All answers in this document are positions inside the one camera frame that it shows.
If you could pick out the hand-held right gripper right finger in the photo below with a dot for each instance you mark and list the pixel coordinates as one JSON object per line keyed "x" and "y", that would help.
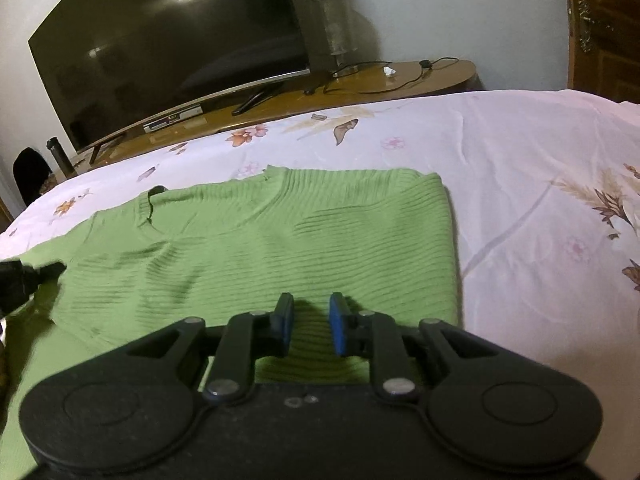
{"x": 337, "y": 327}

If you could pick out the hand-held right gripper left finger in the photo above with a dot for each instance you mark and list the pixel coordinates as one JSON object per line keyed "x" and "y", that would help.
{"x": 285, "y": 327}

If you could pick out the white floral bedsheet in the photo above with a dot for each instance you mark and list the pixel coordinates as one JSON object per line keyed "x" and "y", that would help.
{"x": 500, "y": 185}

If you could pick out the brown wooden door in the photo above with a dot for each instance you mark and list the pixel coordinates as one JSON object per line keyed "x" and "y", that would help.
{"x": 610, "y": 50}

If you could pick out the black chair back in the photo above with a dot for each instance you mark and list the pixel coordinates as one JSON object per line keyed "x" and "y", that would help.
{"x": 31, "y": 175}

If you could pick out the green ribbed knit sweater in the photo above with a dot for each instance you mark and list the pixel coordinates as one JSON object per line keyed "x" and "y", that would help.
{"x": 250, "y": 240}

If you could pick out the wooden television cabinet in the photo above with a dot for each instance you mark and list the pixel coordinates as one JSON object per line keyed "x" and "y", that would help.
{"x": 440, "y": 72}

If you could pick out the small white crumpled object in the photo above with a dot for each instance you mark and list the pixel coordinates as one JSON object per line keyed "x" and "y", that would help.
{"x": 389, "y": 70}

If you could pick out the black flat screen television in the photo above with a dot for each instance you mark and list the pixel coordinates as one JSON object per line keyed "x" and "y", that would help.
{"x": 150, "y": 50}

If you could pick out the glass cylinder table lamp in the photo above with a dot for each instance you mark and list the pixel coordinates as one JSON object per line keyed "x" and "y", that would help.
{"x": 332, "y": 30}

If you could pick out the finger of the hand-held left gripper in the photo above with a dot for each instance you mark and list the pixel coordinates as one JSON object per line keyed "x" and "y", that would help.
{"x": 50, "y": 270}

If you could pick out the dark thermos bottle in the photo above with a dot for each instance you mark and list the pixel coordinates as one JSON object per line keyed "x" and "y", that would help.
{"x": 60, "y": 157}

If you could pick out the silver set-top box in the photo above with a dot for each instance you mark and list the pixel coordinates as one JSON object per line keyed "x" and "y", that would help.
{"x": 175, "y": 119}

